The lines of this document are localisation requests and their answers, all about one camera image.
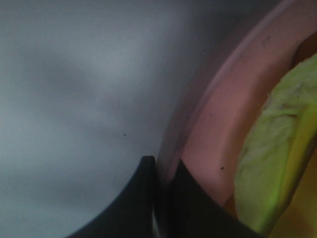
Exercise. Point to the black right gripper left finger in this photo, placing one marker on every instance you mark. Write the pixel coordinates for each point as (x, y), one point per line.
(130, 215)

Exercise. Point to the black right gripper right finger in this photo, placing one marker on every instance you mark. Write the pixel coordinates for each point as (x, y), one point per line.
(184, 210)

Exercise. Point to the pink round plate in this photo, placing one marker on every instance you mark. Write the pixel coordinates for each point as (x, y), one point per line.
(221, 102)

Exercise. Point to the sandwich with lettuce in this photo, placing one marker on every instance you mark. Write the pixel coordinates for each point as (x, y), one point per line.
(273, 154)

